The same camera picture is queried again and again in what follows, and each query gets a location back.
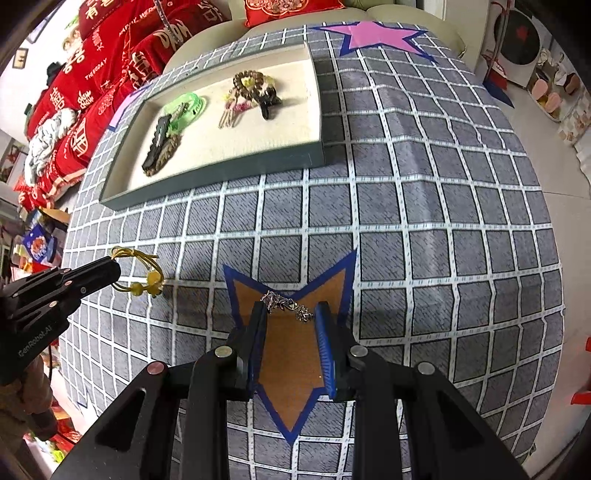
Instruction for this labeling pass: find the brown spiral hair tie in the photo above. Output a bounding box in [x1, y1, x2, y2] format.
[232, 69, 270, 101]

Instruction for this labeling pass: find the yellow cord bracelet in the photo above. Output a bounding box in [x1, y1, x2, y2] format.
[109, 245, 165, 299]

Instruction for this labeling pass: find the braided tan rope bracelet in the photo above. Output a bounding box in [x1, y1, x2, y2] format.
[144, 133, 184, 178]

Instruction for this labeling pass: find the green plastic bangle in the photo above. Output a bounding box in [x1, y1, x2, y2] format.
[163, 92, 207, 136]

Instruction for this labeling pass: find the beige jewelry tray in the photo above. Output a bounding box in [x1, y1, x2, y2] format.
[99, 41, 325, 210]

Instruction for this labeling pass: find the grey checkered tablecloth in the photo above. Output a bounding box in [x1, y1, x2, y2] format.
[60, 38, 564, 461]

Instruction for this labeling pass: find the white washing machine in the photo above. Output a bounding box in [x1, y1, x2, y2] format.
[481, 1, 552, 88]

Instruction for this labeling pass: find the black claw hair clip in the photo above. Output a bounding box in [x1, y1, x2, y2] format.
[256, 86, 283, 120]

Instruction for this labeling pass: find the red printed blanket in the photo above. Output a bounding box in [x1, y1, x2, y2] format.
[14, 1, 228, 211]

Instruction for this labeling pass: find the pink yellow beaded bracelet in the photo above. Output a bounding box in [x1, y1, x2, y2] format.
[225, 87, 260, 115]

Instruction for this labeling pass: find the silver chain bracelet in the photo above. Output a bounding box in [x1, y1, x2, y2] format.
[259, 290, 317, 324]

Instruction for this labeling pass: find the black snap hair clip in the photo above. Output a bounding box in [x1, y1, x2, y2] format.
[142, 114, 171, 174]

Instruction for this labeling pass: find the beige green armchair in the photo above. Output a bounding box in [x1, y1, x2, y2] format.
[163, 1, 467, 73]

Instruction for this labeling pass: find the red embroidered cushion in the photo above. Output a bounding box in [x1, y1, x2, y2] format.
[245, 0, 345, 28]

